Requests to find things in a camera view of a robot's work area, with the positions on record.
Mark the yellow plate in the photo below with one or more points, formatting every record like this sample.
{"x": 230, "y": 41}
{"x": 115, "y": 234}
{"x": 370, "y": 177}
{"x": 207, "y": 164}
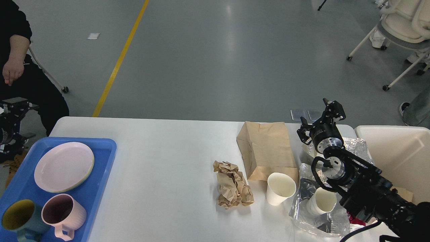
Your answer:
{"x": 66, "y": 175}

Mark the blue plastic tray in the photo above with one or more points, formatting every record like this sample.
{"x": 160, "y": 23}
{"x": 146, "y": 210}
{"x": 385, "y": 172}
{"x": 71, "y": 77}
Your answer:
{"x": 88, "y": 194}

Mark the person in black clothes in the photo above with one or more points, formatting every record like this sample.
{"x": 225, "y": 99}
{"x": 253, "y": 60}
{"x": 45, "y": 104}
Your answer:
{"x": 15, "y": 39}

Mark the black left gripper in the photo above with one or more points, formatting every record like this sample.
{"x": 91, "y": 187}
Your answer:
{"x": 12, "y": 142}

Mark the pink ribbed mug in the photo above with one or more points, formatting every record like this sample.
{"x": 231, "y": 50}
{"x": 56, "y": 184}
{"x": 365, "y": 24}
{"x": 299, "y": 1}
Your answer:
{"x": 65, "y": 214}

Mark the white office chair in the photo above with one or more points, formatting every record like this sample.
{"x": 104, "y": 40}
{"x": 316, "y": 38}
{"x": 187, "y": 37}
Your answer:
{"x": 406, "y": 24}

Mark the crumpled brown paper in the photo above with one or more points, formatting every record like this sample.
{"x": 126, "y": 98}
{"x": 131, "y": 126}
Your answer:
{"x": 233, "y": 187}

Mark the pink plate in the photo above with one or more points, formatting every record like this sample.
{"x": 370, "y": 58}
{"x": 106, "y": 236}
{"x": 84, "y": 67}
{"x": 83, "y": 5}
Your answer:
{"x": 73, "y": 151}

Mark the brown paper bag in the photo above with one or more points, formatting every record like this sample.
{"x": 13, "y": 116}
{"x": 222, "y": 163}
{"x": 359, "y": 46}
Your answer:
{"x": 266, "y": 149}

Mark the crumpled aluminium foil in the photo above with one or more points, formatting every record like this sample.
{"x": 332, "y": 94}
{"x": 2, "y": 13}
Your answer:
{"x": 356, "y": 146}

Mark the seated person's hand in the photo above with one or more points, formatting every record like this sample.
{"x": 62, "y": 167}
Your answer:
{"x": 12, "y": 70}

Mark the white paper cup in plastic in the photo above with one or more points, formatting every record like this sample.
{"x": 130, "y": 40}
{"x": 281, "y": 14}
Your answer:
{"x": 321, "y": 202}

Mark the metal floor plates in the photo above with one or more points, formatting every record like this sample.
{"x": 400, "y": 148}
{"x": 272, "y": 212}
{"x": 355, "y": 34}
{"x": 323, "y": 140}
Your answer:
{"x": 310, "y": 114}

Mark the teal mug yellow inside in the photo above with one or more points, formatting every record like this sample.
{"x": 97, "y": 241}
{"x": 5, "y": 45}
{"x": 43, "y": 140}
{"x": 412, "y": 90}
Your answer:
{"x": 24, "y": 217}

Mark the person in faded jeans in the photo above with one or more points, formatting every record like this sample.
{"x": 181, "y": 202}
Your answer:
{"x": 415, "y": 112}

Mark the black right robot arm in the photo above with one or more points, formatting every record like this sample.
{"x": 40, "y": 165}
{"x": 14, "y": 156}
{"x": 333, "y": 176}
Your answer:
{"x": 364, "y": 192}

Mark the chair leg with caster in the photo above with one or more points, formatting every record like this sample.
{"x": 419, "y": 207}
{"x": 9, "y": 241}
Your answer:
{"x": 61, "y": 87}

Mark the clear plastic wrap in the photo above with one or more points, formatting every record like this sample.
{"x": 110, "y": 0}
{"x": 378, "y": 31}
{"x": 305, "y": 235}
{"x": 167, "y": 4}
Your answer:
{"x": 333, "y": 224}

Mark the beige plastic bin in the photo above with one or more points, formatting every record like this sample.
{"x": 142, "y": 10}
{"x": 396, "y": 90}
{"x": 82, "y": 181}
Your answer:
{"x": 403, "y": 155}

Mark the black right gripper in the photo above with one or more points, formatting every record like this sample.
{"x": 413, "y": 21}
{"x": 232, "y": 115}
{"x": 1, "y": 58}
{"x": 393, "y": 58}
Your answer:
{"x": 327, "y": 134}

